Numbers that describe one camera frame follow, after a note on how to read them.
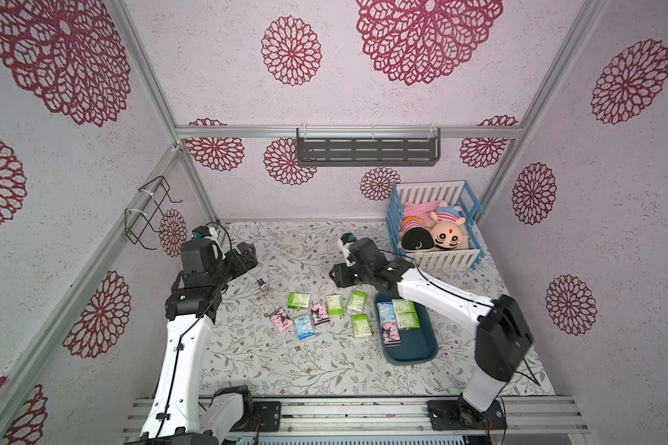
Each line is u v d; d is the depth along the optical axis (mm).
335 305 925
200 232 636
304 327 876
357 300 944
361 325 876
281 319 895
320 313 903
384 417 751
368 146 952
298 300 945
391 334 856
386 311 901
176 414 384
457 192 1093
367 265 640
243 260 660
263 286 975
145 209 762
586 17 697
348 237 759
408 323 876
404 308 908
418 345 851
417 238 970
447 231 987
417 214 1103
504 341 453
